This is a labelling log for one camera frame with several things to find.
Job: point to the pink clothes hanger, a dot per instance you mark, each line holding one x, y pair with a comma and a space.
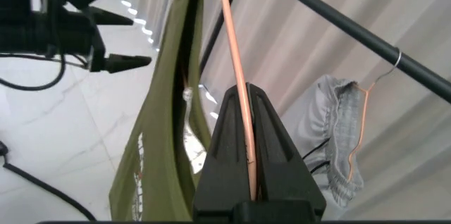
363, 118
239, 76

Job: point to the white curtain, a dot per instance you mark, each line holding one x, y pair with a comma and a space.
299, 41

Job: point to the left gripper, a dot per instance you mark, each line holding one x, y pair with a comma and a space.
70, 34

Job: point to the pale grey shorts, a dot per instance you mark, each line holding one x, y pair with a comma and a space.
317, 118

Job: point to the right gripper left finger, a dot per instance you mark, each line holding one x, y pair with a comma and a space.
222, 174

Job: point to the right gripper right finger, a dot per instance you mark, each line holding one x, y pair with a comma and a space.
285, 181

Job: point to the black clothes rack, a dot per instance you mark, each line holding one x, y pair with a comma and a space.
352, 28

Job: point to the green garment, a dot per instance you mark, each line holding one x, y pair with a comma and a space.
158, 129

